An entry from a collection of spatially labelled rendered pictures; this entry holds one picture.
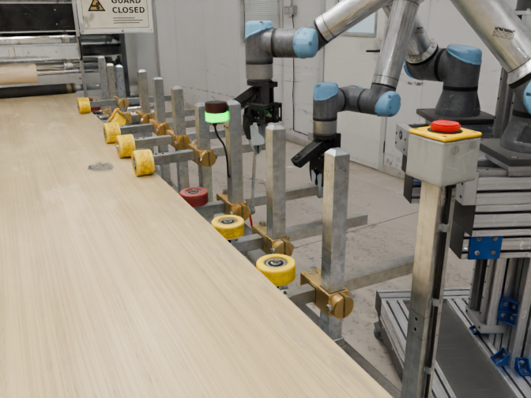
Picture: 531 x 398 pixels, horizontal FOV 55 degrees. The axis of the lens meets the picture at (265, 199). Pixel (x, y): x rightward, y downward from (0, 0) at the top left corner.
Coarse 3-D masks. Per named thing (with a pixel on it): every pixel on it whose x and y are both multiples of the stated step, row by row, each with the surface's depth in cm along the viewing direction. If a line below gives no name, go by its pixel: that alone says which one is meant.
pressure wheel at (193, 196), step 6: (180, 192) 144; (186, 192) 145; (192, 192) 144; (198, 192) 145; (204, 192) 144; (186, 198) 141; (192, 198) 141; (198, 198) 142; (204, 198) 143; (192, 204) 142; (198, 204) 142; (204, 204) 143
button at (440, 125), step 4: (440, 120) 73; (444, 120) 72; (432, 124) 71; (436, 124) 70; (440, 124) 70; (444, 124) 70; (448, 124) 70; (452, 124) 70; (456, 124) 70; (432, 128) 71; (436, 128) 70; (440, 128) 70; (444, 128) 69; (448, 128) 69; (452, 128) 69; (456, 128) 69; (460, 128) 70; (444, 132) 70; (448, 132) 70; (452, 132) 70
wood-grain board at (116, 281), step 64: (0, 128) 234; (64, 128) 232; (0, 192) 148; (64, 192) 147; (128, 192) 146; (0, 256) 108; (64, 256) 108; (128, 256) 107; (192, 256) 107; (0, 320) 85; (64, 320) 85; (128, 320) 85; (192, 320) 84; (256, 320) 84; (0, 384) 70; (64, 384) 70; (128, 384) 70; (192, 384) 70; (256, 384) 70; (320, 384) 69
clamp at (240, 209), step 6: (222, 198) 150; (228, 204) 146; (234, 204) 145; (240, 204) 145; (246, 204) 146; (228, 210) 146; (234, 210) 144; (240, 210) 144; (246, 210) 144; (240, 216) 144; (246, 216) 145
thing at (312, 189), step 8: (312, 184) 164; (288, 192) 158; (296, 192) 159; (304, 192) 160; (312, 192) 162; (248, 200) 152; (256, 200) 153; (264, 200) 155; (288, 200) 159; (200, 208) 145; (208, 208) 147; (216, 208) 148
